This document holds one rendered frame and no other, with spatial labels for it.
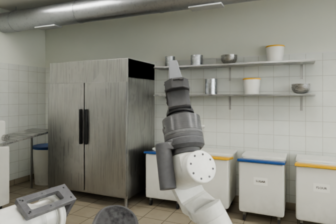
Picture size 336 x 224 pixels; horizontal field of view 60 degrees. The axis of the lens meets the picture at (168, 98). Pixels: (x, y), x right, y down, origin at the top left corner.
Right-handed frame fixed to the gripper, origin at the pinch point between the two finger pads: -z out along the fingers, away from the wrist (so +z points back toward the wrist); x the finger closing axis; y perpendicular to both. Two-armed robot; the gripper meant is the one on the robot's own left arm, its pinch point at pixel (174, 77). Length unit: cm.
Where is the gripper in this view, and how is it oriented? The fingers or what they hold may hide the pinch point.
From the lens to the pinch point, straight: 71.8
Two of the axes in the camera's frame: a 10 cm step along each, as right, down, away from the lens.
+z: 1.2, 9.1, -3.8
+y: -9.9, 1.3, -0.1
